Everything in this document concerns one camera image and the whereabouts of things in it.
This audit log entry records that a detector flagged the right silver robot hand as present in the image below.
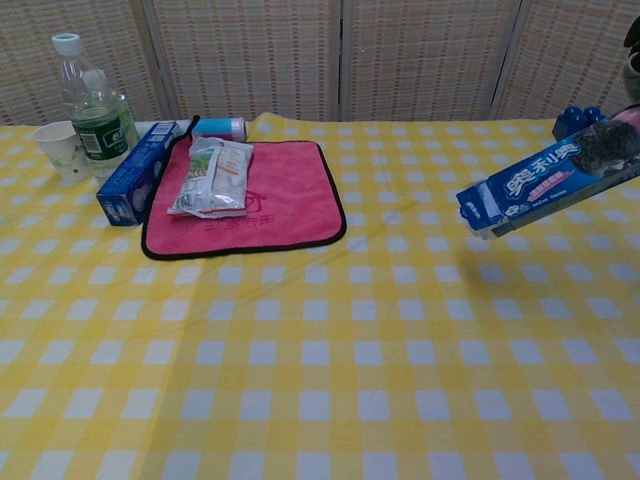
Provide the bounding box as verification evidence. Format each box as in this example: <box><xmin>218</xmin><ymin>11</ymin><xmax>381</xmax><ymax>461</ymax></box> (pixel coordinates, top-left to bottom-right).
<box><xmin>621</xmin><ymin>22</ymin><xmax>640</xmax><ymax>101</ymax></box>

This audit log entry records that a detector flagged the blue cookie box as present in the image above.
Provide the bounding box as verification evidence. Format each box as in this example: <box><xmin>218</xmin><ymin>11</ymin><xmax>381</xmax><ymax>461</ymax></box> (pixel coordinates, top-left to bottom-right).
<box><xmin>455</xmin><ymin>102</ymin><xmax>640</xmax><ymax>241</ymax></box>

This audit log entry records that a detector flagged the blue slim box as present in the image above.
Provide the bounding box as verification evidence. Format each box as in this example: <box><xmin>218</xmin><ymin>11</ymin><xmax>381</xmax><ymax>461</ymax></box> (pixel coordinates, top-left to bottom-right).
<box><xmin>95</xmin><ymin>121</ymin><xmax>180</xmax><ymax>227</ymax></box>

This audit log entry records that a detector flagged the blue toy building brick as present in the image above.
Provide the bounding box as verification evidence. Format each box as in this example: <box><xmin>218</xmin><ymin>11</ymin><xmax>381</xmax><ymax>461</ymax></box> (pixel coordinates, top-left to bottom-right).
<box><xmin>552</xmin><ymin>105</ymin><xmax>609</xmax><ymax>140</ymax></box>

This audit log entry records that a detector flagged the pink cloth with black trim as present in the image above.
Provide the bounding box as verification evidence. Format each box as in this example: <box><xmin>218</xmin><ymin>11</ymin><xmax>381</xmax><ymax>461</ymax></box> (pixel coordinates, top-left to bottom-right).
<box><xmin>141</xmin><ymin>114</ymin><xmax>348</xmax><ymax>261</ymax></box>

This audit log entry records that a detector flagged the woven folding screen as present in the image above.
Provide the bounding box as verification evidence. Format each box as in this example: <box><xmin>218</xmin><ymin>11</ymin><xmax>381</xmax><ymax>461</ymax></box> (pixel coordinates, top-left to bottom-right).
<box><xmin>0</xmin><ymin>0</ymin><xmax>640</xmax><ymax>126</ymax></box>

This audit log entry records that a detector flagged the white and blue tube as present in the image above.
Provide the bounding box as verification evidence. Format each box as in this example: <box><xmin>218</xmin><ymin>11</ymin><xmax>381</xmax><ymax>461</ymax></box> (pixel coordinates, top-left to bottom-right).
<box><xmin>135</xmin><ymin>117</ymin><xmax>248</xmax><ymax>143</ymax></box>

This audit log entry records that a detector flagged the silver white snack bag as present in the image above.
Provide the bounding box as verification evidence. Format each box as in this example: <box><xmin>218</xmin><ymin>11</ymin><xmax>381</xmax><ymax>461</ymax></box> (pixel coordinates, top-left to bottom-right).
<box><xmin>166</xmin><ymin>137</ymin><xmax>255</xmax><ymax>220</ymax></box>

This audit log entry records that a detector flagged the yellow white checked tablecloth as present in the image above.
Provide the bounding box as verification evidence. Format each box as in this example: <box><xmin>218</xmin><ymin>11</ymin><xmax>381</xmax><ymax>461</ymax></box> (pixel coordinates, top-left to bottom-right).
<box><xmin>0</xmin><ymin>112</ymin><xmax>640</xmax><ymax>480</ymax></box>

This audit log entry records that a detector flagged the clear plastic water bottle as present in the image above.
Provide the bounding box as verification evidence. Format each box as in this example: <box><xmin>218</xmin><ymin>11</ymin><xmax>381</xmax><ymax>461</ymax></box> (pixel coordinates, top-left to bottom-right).
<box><xmin>52</xmin><ymin>32</ymin><xmax>141</xmax><ymax>182</ymax></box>

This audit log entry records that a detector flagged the white paper cup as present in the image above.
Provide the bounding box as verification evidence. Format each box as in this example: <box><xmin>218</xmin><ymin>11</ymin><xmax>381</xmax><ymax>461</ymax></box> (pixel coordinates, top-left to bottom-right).
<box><xmin>32</xmin><ymin>121</ymin><xmax>90</xmax><ymax>185</ymax></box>

